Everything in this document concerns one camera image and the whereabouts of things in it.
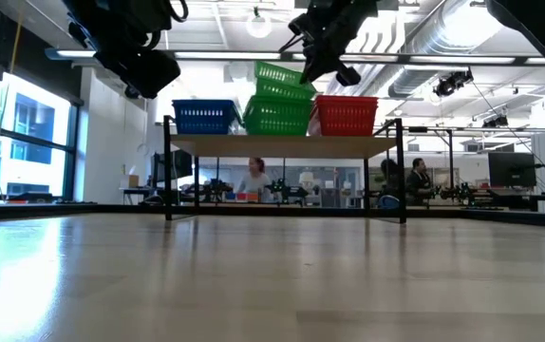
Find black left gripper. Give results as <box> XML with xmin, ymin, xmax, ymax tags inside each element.
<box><xmin>94</xmin><ymin>45</ymin><xmax>182</xmax><ymax>101</ymax></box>

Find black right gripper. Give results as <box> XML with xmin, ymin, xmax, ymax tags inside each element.
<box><xmin>289</xmin><ymin>0</ymin><xmax>381</xmax><ymax>86</ymax></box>

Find green plastic basket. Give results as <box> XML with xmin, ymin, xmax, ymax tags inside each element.
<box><xmin>242</xmin><ymin>93</ymin><xmax>315</xmax><ymax>137</ymax></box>
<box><xmin>254</xmin><ymin>60</ymin><xmax>318</xmax><ymax>102</ymax></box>

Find blue plastic basket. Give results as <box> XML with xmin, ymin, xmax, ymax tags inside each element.
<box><xmin>171</xmin><ymin>100</ymin><xmax>244</xmax><ymax>136</ymax></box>
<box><xmin>171</xmin><ymin>98</ymin><xmax>244</xmax><ymax>105</ymax></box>

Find wooden shelf black metal legs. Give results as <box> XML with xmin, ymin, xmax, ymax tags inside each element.
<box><xmin>161</xmin><ymin>114</ymin><xmax>407</xmax><ymax>224</ymax></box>

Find long linear ceiling light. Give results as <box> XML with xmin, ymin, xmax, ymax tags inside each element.
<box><xmin>44</xmin><ymin>46</ymin><xmax>545</xmax><ymax>67</ymax></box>

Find black computer monitor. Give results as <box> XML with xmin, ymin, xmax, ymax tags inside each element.
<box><xmin>151</xmin><ymin>148</ymin><xmax>194</xmax><ymax>181</ymax></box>
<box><xmin>487</xmin><ymin>151</ymin><xmax>538</xmax><ymax>189</ymax></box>

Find person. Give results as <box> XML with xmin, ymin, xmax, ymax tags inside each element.
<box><xmin>404</xmin><ymin>157</ymin><xmax>439</xmax><ymax>206</ymax></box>
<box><xmin>378</xmin><ymin>158</ymin><xmax>401</xmax><ymax>197</ymax></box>
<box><xmin>235</xmin><ymin>157</ymin><xmax>274</xmax><ymax>204</ymax></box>

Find large window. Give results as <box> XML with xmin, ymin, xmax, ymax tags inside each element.
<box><xmin>0</xmin><ymin>70</ymin><xmax>80</xmax><ymax>203</ymax></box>

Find blue round object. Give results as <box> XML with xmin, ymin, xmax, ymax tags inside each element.
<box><xmin>377</xmin><ymin>195</ymin><xmax>402</xmax><ymax>211</ymax></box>

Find background desk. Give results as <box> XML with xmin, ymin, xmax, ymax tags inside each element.
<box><xmin>471</xmin><ymin>186</ymin><xmax>545</xmax><ymax>213</ymax></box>

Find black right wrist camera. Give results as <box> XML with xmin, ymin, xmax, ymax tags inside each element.
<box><xmin>334</xmin><ymin>65</ymin><xmax>363</xmax><ymax>88</ymax></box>

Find round white ring lamp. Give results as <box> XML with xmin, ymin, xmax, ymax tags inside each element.
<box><xmin>245</xmin><ymin>7</ymin><xmax>274</xmax><ymax>40</ymax></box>

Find silver ventilation duct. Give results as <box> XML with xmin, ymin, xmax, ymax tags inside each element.
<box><xmin>338</xmin><ymin>0</ymin><xmax>509</xmax><ymax>100</ymax></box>

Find yellow hanging cable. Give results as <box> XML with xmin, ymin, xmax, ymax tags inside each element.
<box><xmin>0</xmin><ymin>0</ymin><xmax>25</xmax><ymax>162</ymax></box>

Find black overhead rail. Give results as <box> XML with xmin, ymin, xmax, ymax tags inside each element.
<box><xmin>407</xmin><ymin>124</ymin><xmax>545</xmax><ymax>135</ymax></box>

